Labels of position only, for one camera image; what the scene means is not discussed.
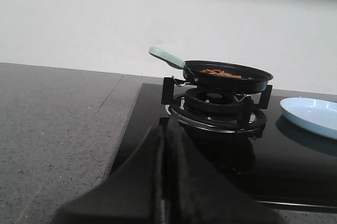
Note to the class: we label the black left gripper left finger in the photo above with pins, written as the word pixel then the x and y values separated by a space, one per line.
pixel 128 195

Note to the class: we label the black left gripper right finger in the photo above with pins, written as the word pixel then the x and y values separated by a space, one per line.
pixel 199 194

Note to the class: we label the brown meat pieces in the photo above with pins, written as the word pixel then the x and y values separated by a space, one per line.
pixel 217 72

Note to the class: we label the black frying pan mint handle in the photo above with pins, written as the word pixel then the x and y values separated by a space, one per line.
pixel 254 80

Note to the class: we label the light blue plate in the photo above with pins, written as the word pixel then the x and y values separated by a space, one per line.
pixel 314 115

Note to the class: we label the black burner under pan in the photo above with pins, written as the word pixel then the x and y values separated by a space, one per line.
pixel 217 111

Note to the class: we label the black pan support grate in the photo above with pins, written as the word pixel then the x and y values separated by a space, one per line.
pixel 167 98

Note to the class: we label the black glass gas cooktop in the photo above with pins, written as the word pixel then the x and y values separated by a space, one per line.
pixel 285 167

